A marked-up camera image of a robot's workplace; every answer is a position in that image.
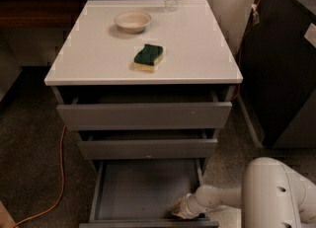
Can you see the white top drawer cabinet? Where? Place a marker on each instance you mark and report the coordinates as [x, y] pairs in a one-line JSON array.
[[95, 64]]

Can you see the grey middle drawer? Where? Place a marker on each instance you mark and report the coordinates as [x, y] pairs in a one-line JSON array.
[[147, 144]]

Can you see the green and yellow sponge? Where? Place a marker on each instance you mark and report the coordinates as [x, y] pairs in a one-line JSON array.
[[148, 57]]

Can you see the grey drawer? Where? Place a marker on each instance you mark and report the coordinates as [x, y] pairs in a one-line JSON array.
[[141, 193], [147, 144], [141, 116]]

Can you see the white paper bowl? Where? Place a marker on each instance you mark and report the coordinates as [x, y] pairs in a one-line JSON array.
[[133, 22]]

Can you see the dark wooden bench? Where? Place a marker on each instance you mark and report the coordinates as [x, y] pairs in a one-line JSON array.
[[40, 13]]

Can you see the grey bottom drawer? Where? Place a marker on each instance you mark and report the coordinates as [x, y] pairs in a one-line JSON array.
[[141, 193]]

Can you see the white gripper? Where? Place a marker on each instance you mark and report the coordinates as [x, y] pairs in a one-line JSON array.
[[189, 206]]

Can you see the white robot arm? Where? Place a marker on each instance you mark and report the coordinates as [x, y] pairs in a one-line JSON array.
[[272, 195]]

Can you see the grey top drawer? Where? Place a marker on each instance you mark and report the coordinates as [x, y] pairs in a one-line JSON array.
[[141, 116]]

